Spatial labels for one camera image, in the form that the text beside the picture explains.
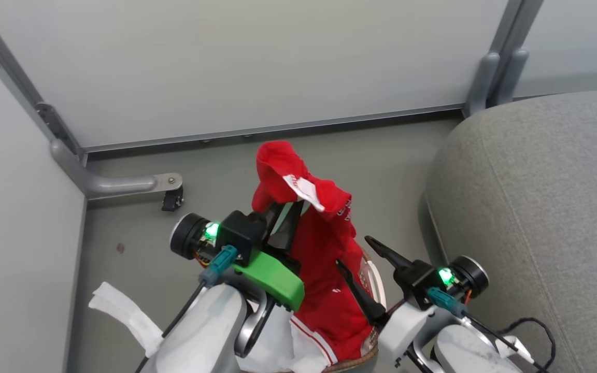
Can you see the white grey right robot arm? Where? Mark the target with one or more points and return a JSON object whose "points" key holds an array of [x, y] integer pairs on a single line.
{"points": [[467, 347]]}

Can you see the white mesh cloth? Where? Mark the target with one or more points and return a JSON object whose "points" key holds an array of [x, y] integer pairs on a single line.
{"points": [[122, 311]]}

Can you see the grey fabric sofa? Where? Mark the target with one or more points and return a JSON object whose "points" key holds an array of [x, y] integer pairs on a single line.
{"points": [[547, 207]]}

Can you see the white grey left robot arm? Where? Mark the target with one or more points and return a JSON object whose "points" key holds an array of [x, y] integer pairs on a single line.
{"points": [[200, 331]]}

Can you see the grey double partition post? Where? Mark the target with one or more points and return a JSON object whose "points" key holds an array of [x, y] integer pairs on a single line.
{"points": [[500, 67]]}

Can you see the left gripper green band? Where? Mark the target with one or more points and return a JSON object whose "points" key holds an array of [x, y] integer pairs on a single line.
{"points": [[267, 277]]}

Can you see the cream basket with wicker rim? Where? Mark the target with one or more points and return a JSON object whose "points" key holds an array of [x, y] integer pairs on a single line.
{"points": [[377, 280]]}

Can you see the red garment with white trim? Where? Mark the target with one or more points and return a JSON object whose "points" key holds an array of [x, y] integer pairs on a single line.
{"points": [[324, 243]]}

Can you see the grey metal partition foot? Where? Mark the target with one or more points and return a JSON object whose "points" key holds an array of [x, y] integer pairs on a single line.
{"points": [[122, 184]]}

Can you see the black caster wheel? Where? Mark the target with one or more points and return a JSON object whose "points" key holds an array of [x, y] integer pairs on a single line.
{"points": [[172, 200]]}

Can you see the grey partition rail with bolts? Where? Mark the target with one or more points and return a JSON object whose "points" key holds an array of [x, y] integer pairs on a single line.
{"points": [[278, 128]]}

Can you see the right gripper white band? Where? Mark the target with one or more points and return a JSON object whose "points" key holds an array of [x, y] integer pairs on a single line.
{"points": [[423, 282]]}

